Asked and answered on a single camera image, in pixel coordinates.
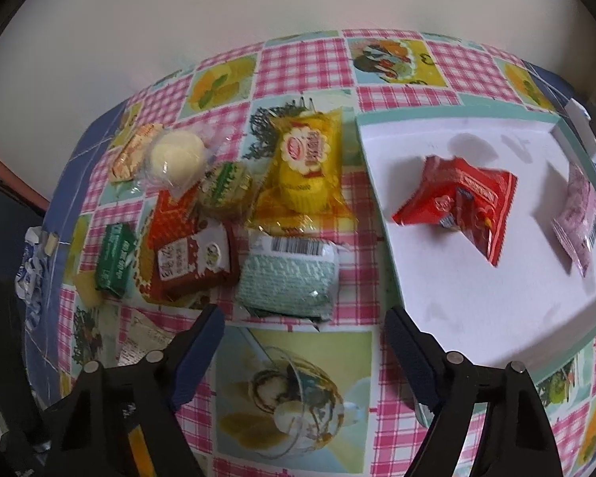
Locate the brown wooden furniture edge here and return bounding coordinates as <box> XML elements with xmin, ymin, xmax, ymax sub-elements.
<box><xmin>0</xmin><ymin>153</ymin><xmax>50</xmax><ymax>212</ymax></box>

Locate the cream orange biscuit packet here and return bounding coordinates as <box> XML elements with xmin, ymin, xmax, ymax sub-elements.
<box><xmin>110</xmin><ymin>123</ymin><xmax>164</xmax><ymax>182</ymax></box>

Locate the mint green barcode packet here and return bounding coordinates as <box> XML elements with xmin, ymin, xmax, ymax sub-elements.
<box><xmin>236</xmin><ymin>231</ymin><xmax>346</xmax><ymax>326</ymax></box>

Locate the pink checked printed tablecloth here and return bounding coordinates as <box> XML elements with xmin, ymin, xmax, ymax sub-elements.
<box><xmin>22</xmin><ymin>29</ymin><xmax>596</xmax><ymax>477</ymax></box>

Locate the white tray with teal rim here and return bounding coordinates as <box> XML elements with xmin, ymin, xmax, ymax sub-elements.
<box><xmin>355</xmin><ymin>109</ymin><xmax>596</xmax><ymax>383</ymax></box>

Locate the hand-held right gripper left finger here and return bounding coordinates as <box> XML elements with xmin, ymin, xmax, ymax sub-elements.
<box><xmin>42</xmin><ymin>303</ymin><xmax>226</xmax><ymax>477</ymax></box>

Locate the crumpled blue white wrapper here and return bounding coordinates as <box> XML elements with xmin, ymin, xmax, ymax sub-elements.
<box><xmin>14</xmin><ymin>226</ymin><xmax>60</xmax><ymax>331</ymax></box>

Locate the yellow cupcake packet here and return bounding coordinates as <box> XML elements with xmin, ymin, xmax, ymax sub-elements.
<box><xmin>246</xmin><ymin>108</ymin><xmax>356</xmax><ymax>232</ymax></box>

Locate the round green cookie packet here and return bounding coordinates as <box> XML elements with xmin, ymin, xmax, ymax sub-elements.
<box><xmin>199</xmin><ymin>161</ymin><xmax>254</xmax><ymax>222</ymax></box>

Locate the red packet with white label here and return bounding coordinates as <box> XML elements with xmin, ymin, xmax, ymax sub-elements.
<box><xmin>136</xmin><ymin>189</ymin><xmax>242</xmax><ymax>301</ymax></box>

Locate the small green snack packet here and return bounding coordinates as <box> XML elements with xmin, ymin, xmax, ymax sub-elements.
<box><xmin>95</xmin><ymin>222</ymin><xmax>140</xmax><ymax>299</ymax></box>

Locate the red snack packet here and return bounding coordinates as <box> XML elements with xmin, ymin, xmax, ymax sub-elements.
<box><xmin>392</xmin><ymin>155</ymin><xmax>520</xmax><ymax>266</ymax></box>

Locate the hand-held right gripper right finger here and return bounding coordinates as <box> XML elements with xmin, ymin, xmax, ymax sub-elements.
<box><xmin>384</xmin><ymin>305</ymin><xmax>564</xmax><ymax>477</ymax></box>

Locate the white bun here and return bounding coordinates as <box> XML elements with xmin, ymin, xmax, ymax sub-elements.
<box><xmin>139</xmin><ymin>128</ymin><xmax>217</xmax><ymax>197</ymax></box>

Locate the white plastic clip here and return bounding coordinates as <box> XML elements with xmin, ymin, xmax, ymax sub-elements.
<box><xmin>563</xmin><ymin>99</ymin><xmax>596</xmax><ymax>167</ymax></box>

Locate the pink snack packet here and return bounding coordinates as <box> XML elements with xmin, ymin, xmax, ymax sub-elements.
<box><xmin>551</xmin><ymin>163</ymin><xmax>596</xmax><ymax>278</ymax></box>

